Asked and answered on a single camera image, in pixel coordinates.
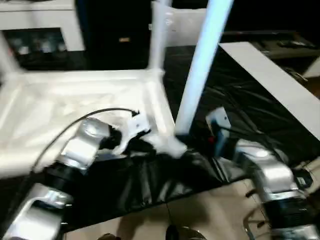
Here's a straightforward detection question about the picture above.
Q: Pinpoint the white plastic table top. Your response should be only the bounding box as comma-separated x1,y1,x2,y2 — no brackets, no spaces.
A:
0,68,189,180

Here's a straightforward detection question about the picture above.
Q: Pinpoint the white plastic table leg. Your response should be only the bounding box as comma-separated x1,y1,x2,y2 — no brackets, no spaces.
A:
174,0,235,138
0,31,21,76
146,0,174,74

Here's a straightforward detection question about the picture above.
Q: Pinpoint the grey cushion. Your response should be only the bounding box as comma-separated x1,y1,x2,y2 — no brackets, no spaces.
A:
149,1,209,49

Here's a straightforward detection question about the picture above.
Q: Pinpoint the black couch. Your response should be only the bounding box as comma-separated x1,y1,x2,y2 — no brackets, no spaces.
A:
76,0,320,71

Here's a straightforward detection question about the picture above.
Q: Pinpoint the black remote control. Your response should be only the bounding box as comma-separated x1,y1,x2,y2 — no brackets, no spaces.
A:
276,40,309,49

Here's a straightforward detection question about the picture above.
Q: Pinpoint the white storage box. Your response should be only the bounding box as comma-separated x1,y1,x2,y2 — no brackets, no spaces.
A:
301,55,320,79

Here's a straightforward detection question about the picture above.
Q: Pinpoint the black round floor device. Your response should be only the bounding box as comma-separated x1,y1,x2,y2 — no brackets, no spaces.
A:
291,169,314,189

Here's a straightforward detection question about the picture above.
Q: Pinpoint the white cabinet with glass doors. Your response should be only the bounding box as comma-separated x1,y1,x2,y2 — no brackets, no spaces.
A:
0,0,85,55

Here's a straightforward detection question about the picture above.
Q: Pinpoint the dark low tv bench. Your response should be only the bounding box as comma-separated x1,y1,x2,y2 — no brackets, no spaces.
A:
224,31,320,74

